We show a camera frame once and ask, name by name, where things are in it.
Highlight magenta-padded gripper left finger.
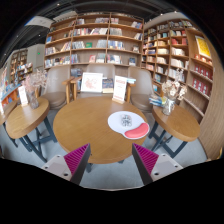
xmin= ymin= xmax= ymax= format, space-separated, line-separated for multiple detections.
xmin=41 ymin=143 xmax=92 ymax=186

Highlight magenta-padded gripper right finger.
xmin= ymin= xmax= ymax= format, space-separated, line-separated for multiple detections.
xmin=131 ymin=143 xmax=184 ymax=186

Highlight transparent computer mouse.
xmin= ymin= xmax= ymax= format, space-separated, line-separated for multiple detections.
xmin=120 ymin=114 xmax=134 ymax=129

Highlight white mouse pad red rest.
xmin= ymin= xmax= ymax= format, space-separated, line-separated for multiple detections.
xmin=107 ymin=110 xmax=151 ymax=140

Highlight glass vase pale dried flowers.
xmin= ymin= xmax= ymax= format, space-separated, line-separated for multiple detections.
xmin=161 ymin=79 xmax=188 ymax=117

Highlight stack of colourful books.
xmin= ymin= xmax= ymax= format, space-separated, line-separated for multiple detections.
xmin=148 ymin=94 xmax=168 ymax=108

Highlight glass vase pink dried flowers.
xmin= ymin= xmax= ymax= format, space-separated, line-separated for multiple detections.
xmin=21 ymin=68 xmax=48 ymax=110

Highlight beige upholstered wooden armchair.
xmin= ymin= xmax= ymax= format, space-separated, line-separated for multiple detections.
xmin=41 ymin=65 xmax=75 ymax=111
xmin=128 ymin=65 xmax=156 ymax=114
xmin=62 ymin=63 xmax=136 ymax=103

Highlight small white card sign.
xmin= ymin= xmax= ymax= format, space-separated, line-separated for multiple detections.
xmin=17 ymin=85 xmax=29 ymax=108

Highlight white red sign wooden base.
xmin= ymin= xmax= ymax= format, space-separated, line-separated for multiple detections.
xmin=112 ymin=75 xmax=129 ymax=105

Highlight white framed floral picture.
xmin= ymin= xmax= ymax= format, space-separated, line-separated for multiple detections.
xmin=80 ymin=72 xmax=104 ymax=94

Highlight dark upright book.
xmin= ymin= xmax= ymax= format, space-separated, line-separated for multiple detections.
xmin=102 ymin=77 xmax=115 ymax=94

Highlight distant wooden bookshelf unit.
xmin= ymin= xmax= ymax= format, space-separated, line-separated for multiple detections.
xmin=8 ymin=48 xmax=34 ymax=84

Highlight curved wooden bookshelf unit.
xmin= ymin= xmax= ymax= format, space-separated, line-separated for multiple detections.
xmin=142 ymin=18 xmax=218 ymax=124

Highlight straight wooden bookshelf unit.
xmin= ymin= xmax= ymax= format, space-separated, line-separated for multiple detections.
xmin=43 ymin=12 xmax=145 ymax=69

